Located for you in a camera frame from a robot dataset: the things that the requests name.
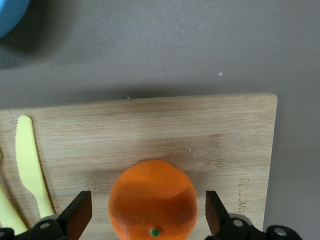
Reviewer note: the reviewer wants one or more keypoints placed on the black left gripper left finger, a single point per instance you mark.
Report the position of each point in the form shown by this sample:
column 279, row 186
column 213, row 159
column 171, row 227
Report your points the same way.
column 75, row 215

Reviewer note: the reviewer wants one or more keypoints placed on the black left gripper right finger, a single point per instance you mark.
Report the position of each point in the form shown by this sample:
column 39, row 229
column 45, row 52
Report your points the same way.
column 217, row 215

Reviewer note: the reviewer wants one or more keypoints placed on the yellow plastic knife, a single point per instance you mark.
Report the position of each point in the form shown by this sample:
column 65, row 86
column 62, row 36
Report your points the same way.
column 27, row 155

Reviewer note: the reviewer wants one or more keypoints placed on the orange fruit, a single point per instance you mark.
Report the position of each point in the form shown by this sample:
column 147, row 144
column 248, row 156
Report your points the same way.
column 152, row 200

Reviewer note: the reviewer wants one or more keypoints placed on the yellow plastic fork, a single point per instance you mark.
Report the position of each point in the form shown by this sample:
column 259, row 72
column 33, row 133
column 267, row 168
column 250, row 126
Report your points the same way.
column 7, row 205

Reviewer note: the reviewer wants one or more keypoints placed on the wooden cutting board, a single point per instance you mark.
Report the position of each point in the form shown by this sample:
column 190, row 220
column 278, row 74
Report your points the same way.
column 150, row 125

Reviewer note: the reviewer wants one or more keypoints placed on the blue bowl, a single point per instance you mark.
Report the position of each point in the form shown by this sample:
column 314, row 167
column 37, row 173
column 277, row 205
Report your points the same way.
column 10, row 15

